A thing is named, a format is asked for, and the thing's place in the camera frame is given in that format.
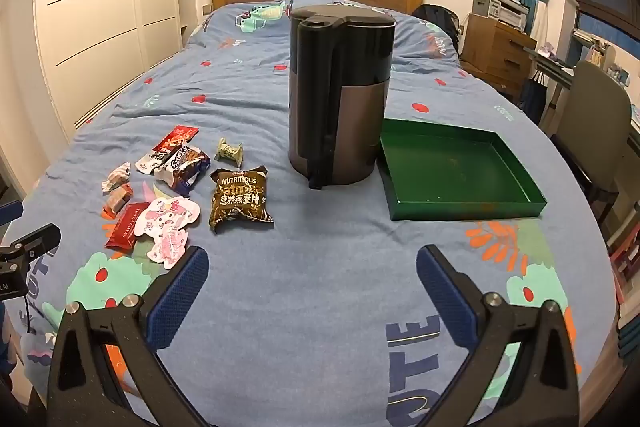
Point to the red and white snack packet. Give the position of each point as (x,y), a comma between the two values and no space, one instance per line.
(172,139)

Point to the red striped white candy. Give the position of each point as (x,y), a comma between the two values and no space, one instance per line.
(117,174)

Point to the brown oat bar packet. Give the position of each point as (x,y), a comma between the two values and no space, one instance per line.
(240,199)

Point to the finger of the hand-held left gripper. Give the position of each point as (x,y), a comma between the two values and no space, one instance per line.
(10,212)
(35,239)

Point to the black and grey kettle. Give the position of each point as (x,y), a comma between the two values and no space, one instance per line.
(340,107)

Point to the dark shopping bag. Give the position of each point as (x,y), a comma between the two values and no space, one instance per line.
(534,94)

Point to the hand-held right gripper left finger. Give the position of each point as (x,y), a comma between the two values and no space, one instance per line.
(180,294)

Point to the gold wrapped candy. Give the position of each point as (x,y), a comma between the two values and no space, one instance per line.
(229,152)

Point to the green tray box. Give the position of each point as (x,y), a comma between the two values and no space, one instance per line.
(450,172)

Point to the grey chair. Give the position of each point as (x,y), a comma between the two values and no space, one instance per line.
(595,117)

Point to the white wardrobe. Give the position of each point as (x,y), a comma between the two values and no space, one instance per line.
(100,7)

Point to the stack of books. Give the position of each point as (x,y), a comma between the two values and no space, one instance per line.
(627,327)

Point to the wooden drawer cabinet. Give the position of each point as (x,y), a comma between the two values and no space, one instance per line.
(495,52)

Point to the pink cartoon snack packet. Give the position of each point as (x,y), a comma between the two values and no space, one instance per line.
(170,227)

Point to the orange clear biscuit packet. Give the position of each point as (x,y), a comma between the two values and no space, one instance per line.
(119,199)

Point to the white printer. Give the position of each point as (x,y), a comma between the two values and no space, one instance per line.
(500,7)

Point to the black backpack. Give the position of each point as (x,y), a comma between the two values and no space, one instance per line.
(437,24)

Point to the small dark red packet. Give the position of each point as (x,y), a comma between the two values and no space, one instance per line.
(127,227)

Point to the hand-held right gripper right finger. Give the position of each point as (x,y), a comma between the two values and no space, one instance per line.
(445,297)

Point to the blue and white cookie packet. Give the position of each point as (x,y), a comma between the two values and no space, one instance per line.
(182,169)

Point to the cluttered desk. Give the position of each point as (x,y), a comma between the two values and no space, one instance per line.
(552,67)

